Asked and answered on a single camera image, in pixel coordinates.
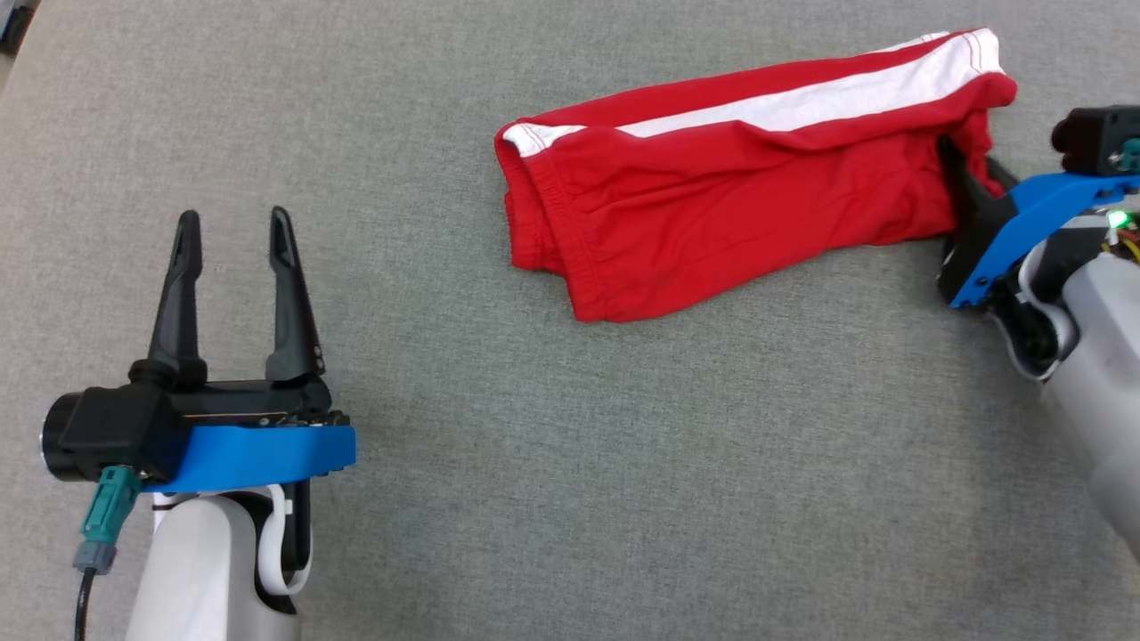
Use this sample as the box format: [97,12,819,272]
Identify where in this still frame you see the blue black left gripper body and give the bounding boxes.
[142,378,358,495]

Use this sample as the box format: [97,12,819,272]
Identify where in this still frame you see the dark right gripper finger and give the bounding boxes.
[935,134,1008,235]
[984,156,1022,199]

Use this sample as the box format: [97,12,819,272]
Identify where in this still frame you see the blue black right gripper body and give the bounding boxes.
[937,172,1140,311]

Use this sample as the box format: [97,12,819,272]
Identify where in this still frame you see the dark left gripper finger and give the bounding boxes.
[130,210,208,386]
[265,207,326,383]

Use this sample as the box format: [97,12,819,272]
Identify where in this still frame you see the red white striped shorts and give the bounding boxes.
[494,28,1019,324]

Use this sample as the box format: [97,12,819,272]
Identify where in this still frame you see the left teal plug black cable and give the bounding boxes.
[73,466,143,641]

